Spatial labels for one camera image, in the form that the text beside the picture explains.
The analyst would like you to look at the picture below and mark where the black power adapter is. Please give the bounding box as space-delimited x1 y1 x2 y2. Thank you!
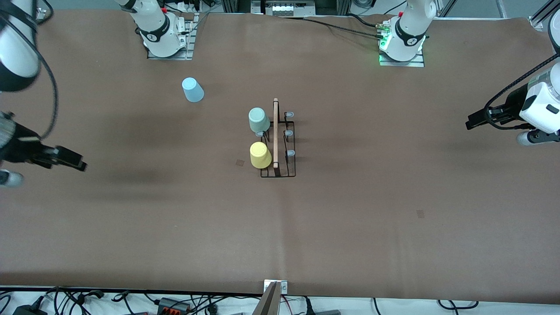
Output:
12 304 48 315

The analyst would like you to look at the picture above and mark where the yellow plastic cup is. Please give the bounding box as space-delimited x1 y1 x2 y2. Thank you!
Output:
249 141 273 169

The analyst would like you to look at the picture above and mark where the black wire cup holder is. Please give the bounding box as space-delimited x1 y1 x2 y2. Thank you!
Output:
256 98 297 178

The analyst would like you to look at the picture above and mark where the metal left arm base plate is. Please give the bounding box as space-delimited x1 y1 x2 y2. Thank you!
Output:
379 49 425 68

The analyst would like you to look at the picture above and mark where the light blue plastic cup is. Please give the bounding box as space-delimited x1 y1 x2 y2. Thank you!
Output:
182 77 205 103

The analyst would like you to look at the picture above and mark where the white electronics box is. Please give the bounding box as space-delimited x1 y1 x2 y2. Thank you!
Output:
264 1 303 17

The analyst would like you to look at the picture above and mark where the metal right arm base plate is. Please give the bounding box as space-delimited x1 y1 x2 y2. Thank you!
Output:
147 12 196 61

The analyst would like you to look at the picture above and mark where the pale green plastic cup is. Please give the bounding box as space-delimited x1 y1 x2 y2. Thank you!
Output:
248 107 271 133

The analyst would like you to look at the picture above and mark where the aluminium camera mount profile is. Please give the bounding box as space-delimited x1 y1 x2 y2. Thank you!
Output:
253 280 288 315

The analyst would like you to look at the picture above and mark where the white power strip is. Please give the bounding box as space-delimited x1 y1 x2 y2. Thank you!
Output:
164 0 204 13

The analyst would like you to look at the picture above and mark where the black cable on table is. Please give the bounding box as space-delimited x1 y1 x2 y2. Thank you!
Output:
280 15 388 41

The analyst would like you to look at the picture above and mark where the black orange connector box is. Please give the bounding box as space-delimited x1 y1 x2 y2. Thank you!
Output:
157 297 191 314

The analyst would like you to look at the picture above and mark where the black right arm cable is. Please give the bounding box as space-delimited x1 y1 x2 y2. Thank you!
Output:
0 0 59 140

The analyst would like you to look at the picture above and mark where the dark aluminium frame post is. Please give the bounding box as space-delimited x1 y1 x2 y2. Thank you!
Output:
221 0 252 14

